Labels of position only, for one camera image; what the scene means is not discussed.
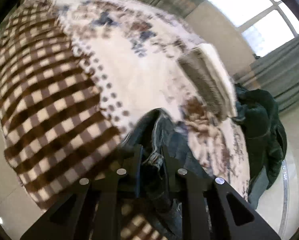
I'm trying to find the dark blue denim jeans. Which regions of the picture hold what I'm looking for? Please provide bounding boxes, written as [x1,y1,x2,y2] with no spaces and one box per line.
[120,108,207,239]

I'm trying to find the floral bed blanket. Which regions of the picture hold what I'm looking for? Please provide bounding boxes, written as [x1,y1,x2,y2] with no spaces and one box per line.
[0,0,252,240]

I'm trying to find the right green curtain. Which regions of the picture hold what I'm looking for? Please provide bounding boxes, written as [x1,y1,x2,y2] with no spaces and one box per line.
[234,35,299,112]

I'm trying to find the window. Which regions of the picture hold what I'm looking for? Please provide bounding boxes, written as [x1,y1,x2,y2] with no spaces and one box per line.
[207,0,299,59]

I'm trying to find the folded light blue jeans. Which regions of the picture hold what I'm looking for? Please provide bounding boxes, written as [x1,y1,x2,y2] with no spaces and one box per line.
[248,166,269,210]

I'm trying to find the folded white pants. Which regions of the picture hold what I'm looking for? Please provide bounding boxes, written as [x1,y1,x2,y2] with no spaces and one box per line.
[197,43,237,117]

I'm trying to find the dark green velvet robe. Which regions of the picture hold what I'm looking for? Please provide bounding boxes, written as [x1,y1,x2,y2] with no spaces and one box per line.
[233,83,287,189]

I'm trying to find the folded grey pants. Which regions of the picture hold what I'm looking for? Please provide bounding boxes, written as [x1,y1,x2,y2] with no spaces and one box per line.
[178,49,229,121]

